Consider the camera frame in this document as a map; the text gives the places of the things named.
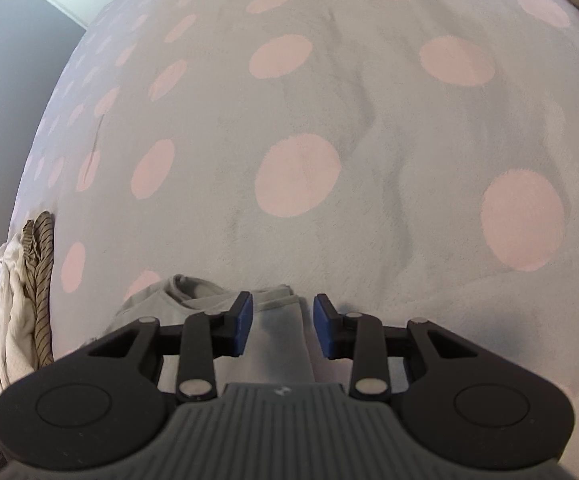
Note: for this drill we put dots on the grey t-shirt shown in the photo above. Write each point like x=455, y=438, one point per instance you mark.
x=281, y=348

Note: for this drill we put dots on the grey pink polka-dot bedspread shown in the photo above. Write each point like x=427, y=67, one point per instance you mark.
x=404, y=157

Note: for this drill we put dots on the brown striped garment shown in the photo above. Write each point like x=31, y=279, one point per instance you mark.
x=38, y=246

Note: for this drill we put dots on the white textured garment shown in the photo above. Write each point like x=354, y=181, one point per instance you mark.
x=18, y=356

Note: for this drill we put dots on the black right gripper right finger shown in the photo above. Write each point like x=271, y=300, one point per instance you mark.
x=461, y=401

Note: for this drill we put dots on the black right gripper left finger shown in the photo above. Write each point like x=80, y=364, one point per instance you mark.
x=111, y=398

